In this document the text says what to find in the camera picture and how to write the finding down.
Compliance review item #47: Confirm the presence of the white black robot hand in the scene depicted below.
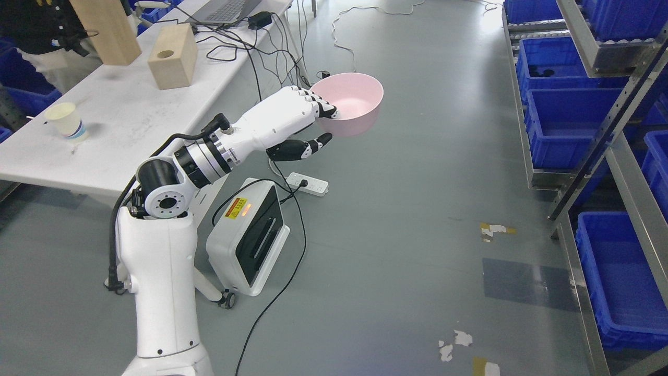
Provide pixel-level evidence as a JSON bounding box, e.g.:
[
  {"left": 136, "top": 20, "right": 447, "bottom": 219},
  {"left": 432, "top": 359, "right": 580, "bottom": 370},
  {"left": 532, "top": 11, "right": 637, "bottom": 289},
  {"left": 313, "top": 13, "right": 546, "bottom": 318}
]
[{"left": 216, "top": 86, "right": 337, "bottom": 165}]

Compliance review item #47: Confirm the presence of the pink ikea bowl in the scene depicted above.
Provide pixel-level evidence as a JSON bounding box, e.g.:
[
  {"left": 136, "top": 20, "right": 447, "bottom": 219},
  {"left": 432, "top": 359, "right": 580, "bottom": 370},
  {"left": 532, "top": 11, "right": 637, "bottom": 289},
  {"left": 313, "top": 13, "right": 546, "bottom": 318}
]
[{"left": 311, "top": 72, "right": 384, "bottom": 137}]

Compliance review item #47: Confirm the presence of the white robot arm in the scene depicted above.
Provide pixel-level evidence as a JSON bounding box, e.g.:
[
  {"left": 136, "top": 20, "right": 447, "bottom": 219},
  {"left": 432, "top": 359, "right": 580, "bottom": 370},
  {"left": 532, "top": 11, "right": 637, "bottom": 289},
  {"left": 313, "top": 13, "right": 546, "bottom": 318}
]
[{"left": 108, "top": 114, "right": 232, "bottom": 375}]

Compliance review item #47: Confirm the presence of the white power strip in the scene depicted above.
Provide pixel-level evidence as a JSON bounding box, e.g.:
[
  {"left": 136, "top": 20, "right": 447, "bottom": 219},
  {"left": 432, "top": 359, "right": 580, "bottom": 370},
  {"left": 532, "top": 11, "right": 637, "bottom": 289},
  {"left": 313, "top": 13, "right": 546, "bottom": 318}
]
[{"left": 286, "top": 172, "right": 329, "bottom": 197}]

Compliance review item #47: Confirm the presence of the black power adapter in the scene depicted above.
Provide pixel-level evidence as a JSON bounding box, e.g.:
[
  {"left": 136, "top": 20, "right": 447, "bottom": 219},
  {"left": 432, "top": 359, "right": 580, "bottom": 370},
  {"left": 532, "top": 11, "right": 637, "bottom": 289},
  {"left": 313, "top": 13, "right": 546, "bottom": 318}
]
[{"left": 247, "top": 10, "right": 272, "bottom": 30}]

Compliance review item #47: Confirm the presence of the small wooden block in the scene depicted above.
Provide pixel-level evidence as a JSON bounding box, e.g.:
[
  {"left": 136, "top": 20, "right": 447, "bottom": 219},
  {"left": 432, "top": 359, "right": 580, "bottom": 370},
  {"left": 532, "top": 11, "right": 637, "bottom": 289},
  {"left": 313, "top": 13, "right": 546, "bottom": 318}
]
[{"left": 148, "top": 23, "right": 198, "bottom": 90}]

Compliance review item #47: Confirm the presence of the white power station box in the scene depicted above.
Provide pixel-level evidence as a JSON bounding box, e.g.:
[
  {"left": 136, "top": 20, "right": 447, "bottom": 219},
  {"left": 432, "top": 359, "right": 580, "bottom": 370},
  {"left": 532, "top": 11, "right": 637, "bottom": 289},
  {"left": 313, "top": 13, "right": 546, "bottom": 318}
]
[{"left": 206, "top": 178, "right": 290, "bottom": 297}]

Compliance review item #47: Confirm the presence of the grey laptop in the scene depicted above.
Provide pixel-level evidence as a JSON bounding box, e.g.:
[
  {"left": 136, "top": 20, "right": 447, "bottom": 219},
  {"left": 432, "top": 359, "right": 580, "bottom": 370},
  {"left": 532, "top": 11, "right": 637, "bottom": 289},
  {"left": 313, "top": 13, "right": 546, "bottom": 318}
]
[{"left": 193, "top": 1, "right": 261, "bottom": 25}]

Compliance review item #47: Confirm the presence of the white folding table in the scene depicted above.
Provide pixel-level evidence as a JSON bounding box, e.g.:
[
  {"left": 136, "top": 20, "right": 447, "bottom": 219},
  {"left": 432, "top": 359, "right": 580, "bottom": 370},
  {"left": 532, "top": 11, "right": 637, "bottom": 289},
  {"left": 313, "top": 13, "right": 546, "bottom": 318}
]
[{"left": 1, "top": 23, "right": 280, "bottom": 206}]

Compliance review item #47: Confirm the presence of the tall wooden block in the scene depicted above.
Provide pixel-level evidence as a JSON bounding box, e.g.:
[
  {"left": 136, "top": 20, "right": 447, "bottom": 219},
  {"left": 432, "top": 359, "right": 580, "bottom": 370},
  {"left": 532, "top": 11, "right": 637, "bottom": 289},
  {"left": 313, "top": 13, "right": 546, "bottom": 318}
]
[{"left": 70, "top": 1, "right": 141, "bottom": 66}]

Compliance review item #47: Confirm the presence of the paper cup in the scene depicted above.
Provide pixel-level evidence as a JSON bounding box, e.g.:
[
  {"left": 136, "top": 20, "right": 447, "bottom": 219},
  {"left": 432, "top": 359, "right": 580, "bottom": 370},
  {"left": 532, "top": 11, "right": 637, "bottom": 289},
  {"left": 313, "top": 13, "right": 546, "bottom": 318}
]
[{"left": 44, "top": 102, "right": 89, "bottom": 143}]

